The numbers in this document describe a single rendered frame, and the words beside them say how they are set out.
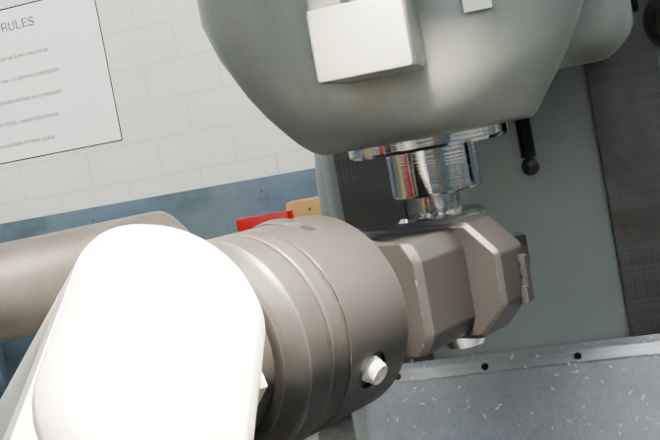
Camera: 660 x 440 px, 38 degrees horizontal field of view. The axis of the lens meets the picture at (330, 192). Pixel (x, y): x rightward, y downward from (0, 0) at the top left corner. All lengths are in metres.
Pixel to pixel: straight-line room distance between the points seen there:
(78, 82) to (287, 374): 5.07
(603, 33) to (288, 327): 0.33
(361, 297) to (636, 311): 0.54
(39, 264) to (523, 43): 0.22
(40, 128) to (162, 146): 0.74
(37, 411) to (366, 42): 0.20
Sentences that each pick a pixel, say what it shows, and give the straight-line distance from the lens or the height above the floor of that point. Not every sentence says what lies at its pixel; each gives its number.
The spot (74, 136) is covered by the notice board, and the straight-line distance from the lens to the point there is 5.41.
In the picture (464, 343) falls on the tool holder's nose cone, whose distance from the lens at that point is 0.51.
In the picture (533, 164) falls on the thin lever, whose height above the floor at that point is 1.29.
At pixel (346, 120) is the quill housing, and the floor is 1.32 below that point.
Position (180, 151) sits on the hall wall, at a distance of 5.14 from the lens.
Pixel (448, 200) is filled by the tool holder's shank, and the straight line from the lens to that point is 0.50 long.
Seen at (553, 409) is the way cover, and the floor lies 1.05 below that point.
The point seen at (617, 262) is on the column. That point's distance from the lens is 0.89.
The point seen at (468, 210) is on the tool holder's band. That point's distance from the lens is 0.49.
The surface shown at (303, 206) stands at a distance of 4.40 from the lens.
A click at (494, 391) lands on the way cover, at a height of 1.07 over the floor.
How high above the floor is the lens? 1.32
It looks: 3 degrees down
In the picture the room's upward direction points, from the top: 10 degrees counter-clockwise
